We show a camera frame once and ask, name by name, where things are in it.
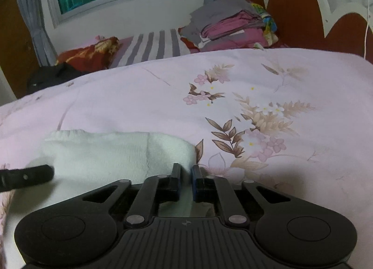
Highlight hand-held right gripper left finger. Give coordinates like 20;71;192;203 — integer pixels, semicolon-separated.
71;163;182;228

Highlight grey striped bed sheet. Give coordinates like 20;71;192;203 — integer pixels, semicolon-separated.
109;29;190;68

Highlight colourful printed cloth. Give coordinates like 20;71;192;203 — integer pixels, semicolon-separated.
251;3;279;46

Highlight pink floral blanket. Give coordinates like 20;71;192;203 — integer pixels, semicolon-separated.
0;48;373;269

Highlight stack of folded clothes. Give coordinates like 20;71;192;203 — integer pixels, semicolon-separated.
178;0;257;48

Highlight white cable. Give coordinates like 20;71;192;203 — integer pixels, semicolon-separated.
350;0;373;58

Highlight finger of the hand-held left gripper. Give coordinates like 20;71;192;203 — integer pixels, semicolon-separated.
0;165;55;193

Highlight magenta folded clothes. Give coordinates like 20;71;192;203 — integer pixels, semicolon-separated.
200;10;274;51

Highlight black cloth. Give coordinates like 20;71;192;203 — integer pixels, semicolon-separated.
27;62;88;95

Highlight white knit garment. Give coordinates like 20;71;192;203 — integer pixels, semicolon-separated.
6;130;214;246

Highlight brown wooden wardrobe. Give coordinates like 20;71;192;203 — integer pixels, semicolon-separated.
0;0;40;98

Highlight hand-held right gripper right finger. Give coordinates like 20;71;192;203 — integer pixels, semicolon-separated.
191;165;304;226

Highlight brown and white headboard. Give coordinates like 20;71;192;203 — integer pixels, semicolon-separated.
248;0;373;64

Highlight red floral pillow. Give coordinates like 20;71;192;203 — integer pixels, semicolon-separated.
57;36;120;76

